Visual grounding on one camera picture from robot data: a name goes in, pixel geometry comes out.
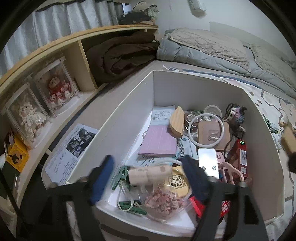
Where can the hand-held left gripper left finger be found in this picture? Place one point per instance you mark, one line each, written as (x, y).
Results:
(101, 180)

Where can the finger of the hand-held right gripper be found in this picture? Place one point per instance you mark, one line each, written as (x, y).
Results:
(292, 162)

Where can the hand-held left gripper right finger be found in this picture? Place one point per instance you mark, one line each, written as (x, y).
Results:
(194, 178)

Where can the light wooden block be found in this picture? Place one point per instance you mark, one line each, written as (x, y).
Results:
(288, 139)

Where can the pink scissors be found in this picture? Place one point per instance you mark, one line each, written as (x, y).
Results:
(233, 167)

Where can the long wooden box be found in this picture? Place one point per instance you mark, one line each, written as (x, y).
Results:
(148, 175)

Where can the pink and blue crochet piece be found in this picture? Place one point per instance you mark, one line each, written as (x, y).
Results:
(238, 114)

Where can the white cardboard storage box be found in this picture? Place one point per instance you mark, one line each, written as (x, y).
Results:
(196, 88)

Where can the yellow snack packet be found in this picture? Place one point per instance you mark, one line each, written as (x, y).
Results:
(178, 183)

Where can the shiny metal plate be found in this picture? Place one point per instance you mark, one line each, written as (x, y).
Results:
(208, 160)

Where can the red plastic packet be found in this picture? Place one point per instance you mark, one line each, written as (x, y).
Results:
(196, 205)

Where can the blue and white sachet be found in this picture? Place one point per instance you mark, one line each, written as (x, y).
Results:
(185, 148)

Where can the small pink plastic piece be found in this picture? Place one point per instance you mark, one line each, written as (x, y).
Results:
(219, 158)

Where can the clear bag of pink pieces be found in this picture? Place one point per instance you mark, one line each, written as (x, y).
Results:
(164, 199)

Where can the brown adhesive hook pad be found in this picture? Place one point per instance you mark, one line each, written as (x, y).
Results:
(205, 134)

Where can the printed paper sheet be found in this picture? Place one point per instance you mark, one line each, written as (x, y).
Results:
(69, 148)

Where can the red carton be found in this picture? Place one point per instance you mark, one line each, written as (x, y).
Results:
(238, 157)

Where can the white printed leaflet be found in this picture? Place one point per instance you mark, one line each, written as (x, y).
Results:
(148, 160)

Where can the pink flat packet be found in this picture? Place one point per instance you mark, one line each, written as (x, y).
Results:
(157, 141)

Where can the boat-shaped wooden piece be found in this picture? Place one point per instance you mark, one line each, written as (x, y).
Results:
(177, 122)

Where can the cartoon printed bed sheet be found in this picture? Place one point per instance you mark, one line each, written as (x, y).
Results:
(272, 104)

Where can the clear suction cup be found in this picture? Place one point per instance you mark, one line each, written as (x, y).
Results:
(211, 110)

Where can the white printed packet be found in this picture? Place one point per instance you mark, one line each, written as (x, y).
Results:
(161, 114)

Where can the yellow cardboard box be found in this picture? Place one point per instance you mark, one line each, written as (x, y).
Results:
(17, 155)

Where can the display case with white doll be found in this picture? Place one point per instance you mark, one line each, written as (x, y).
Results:
(27, 115)

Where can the display case with red doll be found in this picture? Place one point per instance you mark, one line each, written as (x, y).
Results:
(56, 89)

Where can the wooden bedside shelf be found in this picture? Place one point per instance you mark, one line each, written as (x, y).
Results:
(84, 62)

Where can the dark brown blanket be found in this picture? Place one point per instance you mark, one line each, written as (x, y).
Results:
(122, 58)

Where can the dark items on shelf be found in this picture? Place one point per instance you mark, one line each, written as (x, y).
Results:
(136, 17)

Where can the white curtain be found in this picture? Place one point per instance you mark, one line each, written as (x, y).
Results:
(46, 23)

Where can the white wall fixture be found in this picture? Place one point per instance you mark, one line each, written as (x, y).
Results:
(197, 7)

